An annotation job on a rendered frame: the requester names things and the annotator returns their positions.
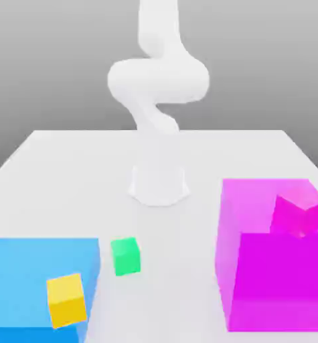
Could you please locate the large magenta box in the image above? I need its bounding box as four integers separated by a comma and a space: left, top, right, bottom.
215, 178, 318, 333

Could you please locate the small yellow cube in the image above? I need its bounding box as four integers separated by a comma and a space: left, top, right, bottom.
46, 273, 88, 330

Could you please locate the small green cube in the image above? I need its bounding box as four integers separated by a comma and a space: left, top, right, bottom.
110, 236, 142, 277

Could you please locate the large blue box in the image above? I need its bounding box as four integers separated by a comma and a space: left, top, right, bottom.
0, 237, 101, 343

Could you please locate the small magenta cube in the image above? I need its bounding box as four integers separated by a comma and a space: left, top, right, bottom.
269, 186, 318, 238

